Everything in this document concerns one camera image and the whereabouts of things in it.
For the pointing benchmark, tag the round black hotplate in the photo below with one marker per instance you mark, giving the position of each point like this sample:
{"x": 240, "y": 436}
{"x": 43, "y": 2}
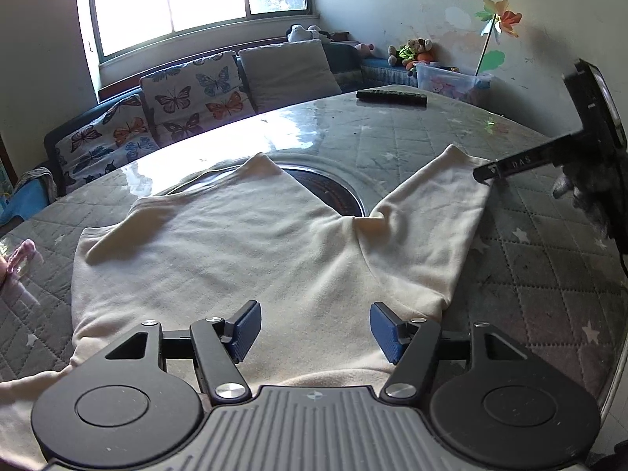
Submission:
{"x": 326, "y": 191}

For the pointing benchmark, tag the cream sweater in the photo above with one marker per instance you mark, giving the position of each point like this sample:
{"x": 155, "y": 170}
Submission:
{"x": 245, "y": 240}

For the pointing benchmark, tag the colourful pinwheel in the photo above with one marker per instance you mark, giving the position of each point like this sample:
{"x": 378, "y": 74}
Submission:
{"x": 503, "y": 17}

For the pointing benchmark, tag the brown teddy bear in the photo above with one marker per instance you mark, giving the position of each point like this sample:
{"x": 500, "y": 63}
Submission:
{"x": 409, "y": 51}

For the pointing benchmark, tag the pink plush toy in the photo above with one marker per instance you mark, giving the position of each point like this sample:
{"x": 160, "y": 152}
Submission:
{"x": 364, "y": 49}

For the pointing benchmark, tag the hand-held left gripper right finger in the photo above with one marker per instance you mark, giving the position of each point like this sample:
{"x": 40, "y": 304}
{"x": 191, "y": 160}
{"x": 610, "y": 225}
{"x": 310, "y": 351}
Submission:
{"x": 385, "y": 333}

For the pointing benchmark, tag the grey striped cloth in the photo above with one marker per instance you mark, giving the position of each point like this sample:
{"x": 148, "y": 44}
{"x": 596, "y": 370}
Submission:
{"x": 35, "y": 176}

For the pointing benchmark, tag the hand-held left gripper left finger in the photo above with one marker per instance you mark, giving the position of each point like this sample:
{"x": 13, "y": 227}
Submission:
{"x": 246, "y": 329}

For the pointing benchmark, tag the person's right hand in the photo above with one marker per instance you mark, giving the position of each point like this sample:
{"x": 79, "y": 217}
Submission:
{"x": 596, "y": 186}

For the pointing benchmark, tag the grey cushion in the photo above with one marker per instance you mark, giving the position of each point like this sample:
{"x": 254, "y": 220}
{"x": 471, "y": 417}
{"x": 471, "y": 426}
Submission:
{"x": 289, "y": 71}

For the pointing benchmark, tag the dark blue sofa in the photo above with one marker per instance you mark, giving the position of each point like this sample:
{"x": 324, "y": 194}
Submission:
{"x": 346, "y": 66}

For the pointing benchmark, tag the black and white plush toy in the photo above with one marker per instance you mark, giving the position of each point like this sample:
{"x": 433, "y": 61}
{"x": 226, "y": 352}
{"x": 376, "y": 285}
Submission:
{"x": 298, "y": 33}

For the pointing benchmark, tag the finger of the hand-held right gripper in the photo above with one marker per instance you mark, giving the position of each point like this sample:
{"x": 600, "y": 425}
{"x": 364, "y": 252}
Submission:
{"x": 520, "y": 163}

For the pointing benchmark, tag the butterfly print cushion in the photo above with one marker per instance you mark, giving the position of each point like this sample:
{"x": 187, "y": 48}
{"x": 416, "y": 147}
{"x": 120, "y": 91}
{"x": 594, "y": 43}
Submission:
{"x": 105, "y": 140}
{"x": 194, "y": 93}

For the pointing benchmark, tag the window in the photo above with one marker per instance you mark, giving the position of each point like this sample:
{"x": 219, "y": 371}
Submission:
{"x": 196, "y": 0}

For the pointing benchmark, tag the clear plastic storage box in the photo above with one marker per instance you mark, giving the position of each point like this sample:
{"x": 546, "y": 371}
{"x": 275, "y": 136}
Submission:
{"x": 449, "y": 83}

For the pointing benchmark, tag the black remote control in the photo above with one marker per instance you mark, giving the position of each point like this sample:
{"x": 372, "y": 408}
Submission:
{"x": 391, "y": 96}

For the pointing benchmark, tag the blue cloth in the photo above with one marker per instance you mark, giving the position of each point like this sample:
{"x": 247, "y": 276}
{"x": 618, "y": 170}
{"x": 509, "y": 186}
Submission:
{"x": 29, "y": 203}

